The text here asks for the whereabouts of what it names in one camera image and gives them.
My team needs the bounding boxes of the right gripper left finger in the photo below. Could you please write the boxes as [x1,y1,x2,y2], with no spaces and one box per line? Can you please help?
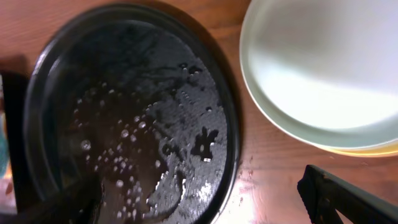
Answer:
[1,174,103,224]

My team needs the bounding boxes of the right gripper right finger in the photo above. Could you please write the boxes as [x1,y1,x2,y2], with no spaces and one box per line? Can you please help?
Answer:
[297,165,397,223]

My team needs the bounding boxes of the green scrub sponge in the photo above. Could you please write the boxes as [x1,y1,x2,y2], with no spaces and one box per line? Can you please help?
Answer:
[1,121,9,179]

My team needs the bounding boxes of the yellow plate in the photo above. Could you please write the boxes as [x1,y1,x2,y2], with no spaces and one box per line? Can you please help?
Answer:
[314,141,397,158]

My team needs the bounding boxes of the mint green plate with stain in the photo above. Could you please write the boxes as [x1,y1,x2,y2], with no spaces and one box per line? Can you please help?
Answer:
[239,0,397,150]

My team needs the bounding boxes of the round black serving tray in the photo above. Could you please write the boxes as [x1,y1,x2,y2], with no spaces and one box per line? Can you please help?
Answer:
[24,2,240,223]

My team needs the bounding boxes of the black rectangular tray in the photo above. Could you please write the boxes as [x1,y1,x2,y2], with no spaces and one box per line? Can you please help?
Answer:
[1,70,29,213]

